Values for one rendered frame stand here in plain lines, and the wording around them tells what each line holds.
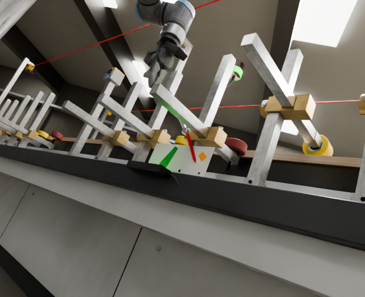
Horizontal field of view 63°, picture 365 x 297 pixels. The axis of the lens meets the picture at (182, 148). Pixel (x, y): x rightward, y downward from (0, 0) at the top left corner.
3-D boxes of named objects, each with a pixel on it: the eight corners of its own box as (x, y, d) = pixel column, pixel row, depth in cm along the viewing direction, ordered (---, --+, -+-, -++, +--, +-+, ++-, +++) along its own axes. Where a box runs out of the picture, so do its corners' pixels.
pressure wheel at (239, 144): (231, 167, 98) (241, 136, 102) (211, 164, 104) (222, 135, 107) (242, 177, 104) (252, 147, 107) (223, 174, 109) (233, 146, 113)
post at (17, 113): (-5, 146, 230) (27, 94, 244) (-7, 146, 232) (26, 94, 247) (-1, 148, 232) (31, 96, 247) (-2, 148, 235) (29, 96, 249)
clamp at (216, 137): (213, 141, 90) (219, 126, 91) (181, 139, 99) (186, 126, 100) (223, 149, 93) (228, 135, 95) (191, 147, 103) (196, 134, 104)
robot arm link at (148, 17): (140, -16, 114) (170, -9, 112) (146, 9, 125) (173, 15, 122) (130, 3, 111) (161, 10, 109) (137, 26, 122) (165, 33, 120)
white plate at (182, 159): (202, 177, 85) (213, 146, 88) (145, 168, 103) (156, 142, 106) (203, 178, 86) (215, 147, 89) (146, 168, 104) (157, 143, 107)
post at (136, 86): (92, 174, 125) (138, 79, 139) (88, 172, 127) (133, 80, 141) (98, 177, 127) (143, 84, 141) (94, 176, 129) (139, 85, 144)
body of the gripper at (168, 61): (155, 75, 115) (167, 50, 118) (171, 72, 109) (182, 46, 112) (141, 62, 109) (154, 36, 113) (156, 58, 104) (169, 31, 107)
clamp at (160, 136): (156, 140, 106) (161, 128, 108) (133, 139, 116) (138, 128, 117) (166, 148, 110) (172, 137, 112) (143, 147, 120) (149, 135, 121)
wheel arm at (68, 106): (63, 108, 110) (69, 99, 112) (59, 109, 113) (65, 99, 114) (143, 160, 139) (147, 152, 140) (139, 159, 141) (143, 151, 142)
